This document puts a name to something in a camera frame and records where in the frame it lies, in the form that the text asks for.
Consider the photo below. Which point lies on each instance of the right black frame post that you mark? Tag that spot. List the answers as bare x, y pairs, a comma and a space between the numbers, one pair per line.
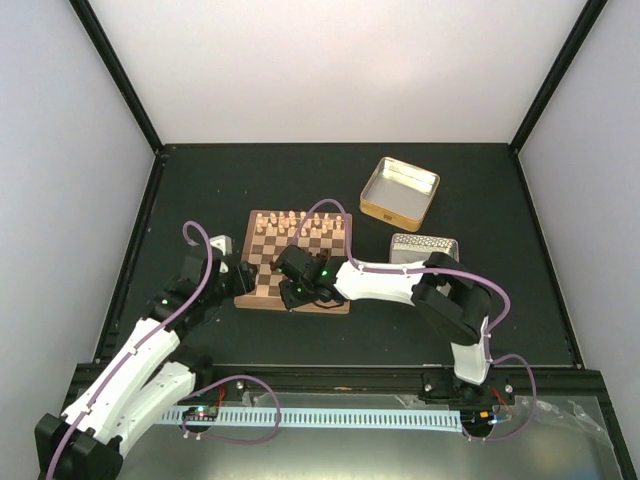
579, 32

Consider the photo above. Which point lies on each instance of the silver patterned tin lid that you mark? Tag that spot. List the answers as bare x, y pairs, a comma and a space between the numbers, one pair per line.
409, 248

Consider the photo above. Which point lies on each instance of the right controller circuit board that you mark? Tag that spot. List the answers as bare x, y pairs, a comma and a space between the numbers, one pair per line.
481, 417

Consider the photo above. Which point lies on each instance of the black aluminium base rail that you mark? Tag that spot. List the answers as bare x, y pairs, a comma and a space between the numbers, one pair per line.
433, 385

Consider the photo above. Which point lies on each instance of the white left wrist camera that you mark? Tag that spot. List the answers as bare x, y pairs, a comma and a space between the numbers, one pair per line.
221, 246

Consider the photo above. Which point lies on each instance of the controller circuit board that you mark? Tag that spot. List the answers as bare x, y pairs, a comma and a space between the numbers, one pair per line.
481, 417
200, 414

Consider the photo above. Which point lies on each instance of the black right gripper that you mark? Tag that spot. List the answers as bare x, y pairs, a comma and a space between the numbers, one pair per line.
290, 299

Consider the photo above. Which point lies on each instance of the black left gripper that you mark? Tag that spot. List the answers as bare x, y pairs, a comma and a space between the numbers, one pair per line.
243, 281

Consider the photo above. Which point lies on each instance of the left black frame post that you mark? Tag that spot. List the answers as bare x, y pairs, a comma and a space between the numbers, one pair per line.
98, 37

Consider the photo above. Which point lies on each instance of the white slotted cable duct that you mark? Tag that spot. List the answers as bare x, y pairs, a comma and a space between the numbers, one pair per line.
331, 418

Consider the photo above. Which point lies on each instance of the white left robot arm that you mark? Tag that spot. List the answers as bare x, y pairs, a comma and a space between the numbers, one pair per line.
152, 371

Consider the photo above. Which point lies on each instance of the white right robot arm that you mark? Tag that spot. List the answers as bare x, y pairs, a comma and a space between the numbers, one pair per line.
451, 300

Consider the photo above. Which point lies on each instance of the gold square tin box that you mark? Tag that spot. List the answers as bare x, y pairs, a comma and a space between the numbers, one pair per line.
399, 193

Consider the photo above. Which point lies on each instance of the left controller circuit board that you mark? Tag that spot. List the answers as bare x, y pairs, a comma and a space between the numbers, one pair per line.
200, 414

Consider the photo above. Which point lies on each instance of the black frame post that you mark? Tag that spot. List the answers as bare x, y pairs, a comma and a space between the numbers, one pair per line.
98, 37
579, 32

